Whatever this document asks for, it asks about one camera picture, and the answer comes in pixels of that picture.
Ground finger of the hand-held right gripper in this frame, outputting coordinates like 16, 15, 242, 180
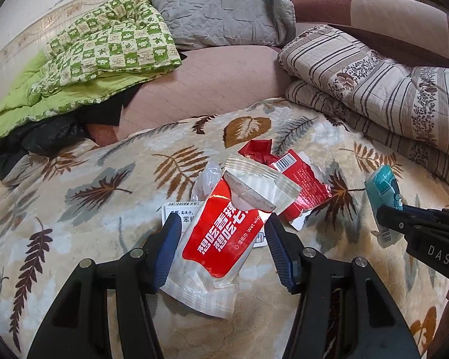
402, 205, 449, 226
376, 205, 416, 243

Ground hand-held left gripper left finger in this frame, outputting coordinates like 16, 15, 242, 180
26, 215, 182, 359

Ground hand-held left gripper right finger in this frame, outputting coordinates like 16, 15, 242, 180
265, 213, 421, 359

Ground teal packet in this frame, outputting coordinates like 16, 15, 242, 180
364, 165, 404, 249

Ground red white wet wipe packet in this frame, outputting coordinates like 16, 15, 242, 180
160, 155, 302, 320

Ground torn red packet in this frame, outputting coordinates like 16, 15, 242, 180
237, 138, 343, 230

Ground small white medicine box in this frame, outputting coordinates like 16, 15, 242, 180
161, 201, 269, 248

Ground leaf print blanket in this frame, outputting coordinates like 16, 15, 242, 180
0, 97, 449, 359

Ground clear plastic wrap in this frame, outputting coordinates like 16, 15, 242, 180
191, 160, 227, 204

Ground striped floral quilt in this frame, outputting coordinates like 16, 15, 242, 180
277, 24, 449, 195

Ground black garment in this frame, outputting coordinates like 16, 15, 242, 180
0, 118, 94, 174

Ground pink bed sheet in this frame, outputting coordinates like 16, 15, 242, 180
78, 43, 296, 146

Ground brown checked cushion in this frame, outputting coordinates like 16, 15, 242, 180
290, 0, 449, 70

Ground green checkered quilt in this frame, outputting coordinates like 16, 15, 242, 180
0, 0, 183, 150

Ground grey quilt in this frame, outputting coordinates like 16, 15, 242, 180
145, 0, 298, 49

